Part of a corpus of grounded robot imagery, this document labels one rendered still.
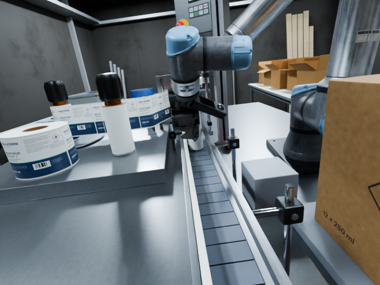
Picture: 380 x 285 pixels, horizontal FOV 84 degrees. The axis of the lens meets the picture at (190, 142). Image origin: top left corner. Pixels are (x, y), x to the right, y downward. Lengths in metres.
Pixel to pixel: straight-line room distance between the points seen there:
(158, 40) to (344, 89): 5.31
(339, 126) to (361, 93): 0.06
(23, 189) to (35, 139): 0.15
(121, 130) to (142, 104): 0.24
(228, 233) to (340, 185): 0.20
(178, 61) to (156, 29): 5.11
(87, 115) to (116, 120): 0.30
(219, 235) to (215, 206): 0.08
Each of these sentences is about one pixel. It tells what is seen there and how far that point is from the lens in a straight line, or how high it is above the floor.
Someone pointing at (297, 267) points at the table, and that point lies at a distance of 0.44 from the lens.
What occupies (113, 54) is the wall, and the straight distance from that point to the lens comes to 5.86.
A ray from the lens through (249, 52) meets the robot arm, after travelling 0.51.
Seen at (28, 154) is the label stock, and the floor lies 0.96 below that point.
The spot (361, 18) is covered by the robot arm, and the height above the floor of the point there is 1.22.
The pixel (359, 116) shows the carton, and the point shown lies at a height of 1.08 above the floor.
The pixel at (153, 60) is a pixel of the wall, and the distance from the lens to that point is 5.57.
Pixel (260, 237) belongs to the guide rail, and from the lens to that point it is 0.29.
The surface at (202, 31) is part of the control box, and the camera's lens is 0.94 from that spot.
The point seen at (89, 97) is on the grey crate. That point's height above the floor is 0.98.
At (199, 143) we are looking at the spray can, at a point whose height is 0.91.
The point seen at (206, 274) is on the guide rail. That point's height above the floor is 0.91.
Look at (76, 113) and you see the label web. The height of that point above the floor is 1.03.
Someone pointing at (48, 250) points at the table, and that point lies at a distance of 0.59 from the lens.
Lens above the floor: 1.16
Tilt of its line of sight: 19 degrees down
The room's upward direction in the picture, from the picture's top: 7 degrees counter-clockwise
